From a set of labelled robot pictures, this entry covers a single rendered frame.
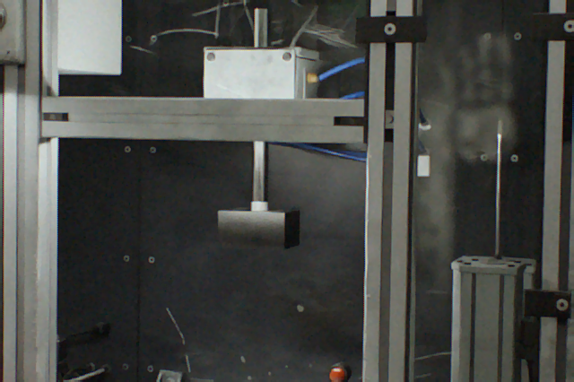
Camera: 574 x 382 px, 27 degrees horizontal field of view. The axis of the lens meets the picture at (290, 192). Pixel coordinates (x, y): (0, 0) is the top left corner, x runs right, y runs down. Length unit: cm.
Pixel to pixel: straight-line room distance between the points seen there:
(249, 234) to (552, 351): 42
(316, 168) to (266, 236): 26
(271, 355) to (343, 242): 19
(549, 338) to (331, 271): 55
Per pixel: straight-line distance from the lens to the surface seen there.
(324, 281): 170
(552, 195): 120
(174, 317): 178
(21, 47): 138
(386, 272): 123
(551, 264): 121
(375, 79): 123
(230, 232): 147
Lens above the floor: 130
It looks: 3 degrees down
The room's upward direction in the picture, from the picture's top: 1 degrees clockwise
